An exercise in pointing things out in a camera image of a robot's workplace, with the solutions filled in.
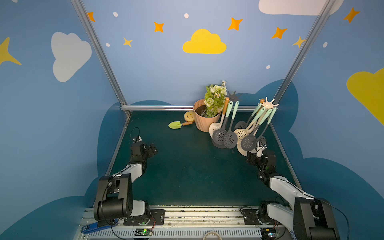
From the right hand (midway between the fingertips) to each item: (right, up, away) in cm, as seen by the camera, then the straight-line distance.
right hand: (258, 151), depth 90 cm
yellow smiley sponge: (-43, +24, +26) cm, 56 cm away
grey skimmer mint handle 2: (-8, +16, +5) cm, 19 cm away
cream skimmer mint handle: (-11, +11, +1) cm, 15 cm away
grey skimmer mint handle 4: (+1, +8, -4) cm, 9 cm away
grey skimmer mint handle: (-24, +10, +3) cm, 26 cm away
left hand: (-68, +3, +3) cm, 68 cm away
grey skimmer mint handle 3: (-7, +6, -2) cm, 9 cm away
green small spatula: (-53, +17, +25) cm, 61 cm away
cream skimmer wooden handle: (-26, +16, +8) cm, 31 cm away
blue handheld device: (-84, -31, -23) cm, 92 cm away
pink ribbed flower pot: (-34, +18, +9) cm, 39 cm away
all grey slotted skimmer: (-17, +7, 0) cm, 19 cm away
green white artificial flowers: (-27, +32, +2) cm, 42 cm away
